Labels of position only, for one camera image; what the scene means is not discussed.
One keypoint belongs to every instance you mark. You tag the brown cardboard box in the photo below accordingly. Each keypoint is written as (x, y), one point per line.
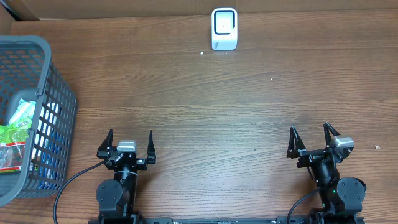
(83, 9)

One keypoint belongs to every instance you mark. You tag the grey plastic mesh basket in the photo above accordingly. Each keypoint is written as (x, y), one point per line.
(27, 72)

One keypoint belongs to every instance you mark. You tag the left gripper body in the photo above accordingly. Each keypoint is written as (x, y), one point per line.
(142, 166)

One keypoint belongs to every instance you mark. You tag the white barcode scanner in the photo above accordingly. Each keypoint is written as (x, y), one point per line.
(224, 29)

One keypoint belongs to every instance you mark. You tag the light teal tissue pack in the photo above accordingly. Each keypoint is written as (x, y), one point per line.
(24, 110)

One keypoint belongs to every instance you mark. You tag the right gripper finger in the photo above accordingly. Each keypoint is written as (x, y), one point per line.
(329, 131)
(296, 147)

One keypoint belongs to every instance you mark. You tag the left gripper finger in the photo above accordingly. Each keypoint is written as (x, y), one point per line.
(151, 154)
(104, 149)

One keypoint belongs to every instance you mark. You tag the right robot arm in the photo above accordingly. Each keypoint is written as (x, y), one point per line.
(341, 198)

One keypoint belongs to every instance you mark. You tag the green snack bag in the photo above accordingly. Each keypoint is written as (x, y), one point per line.
(13, 140)

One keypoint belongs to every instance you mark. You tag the blue snack wrapper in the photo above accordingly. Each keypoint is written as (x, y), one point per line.
(47, 159)

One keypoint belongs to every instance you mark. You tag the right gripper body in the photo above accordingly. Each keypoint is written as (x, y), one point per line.
(310, 157)

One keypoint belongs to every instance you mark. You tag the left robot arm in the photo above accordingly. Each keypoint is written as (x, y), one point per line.
(116, 196)

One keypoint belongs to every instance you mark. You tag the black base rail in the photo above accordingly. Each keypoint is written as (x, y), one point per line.
(167, 220)

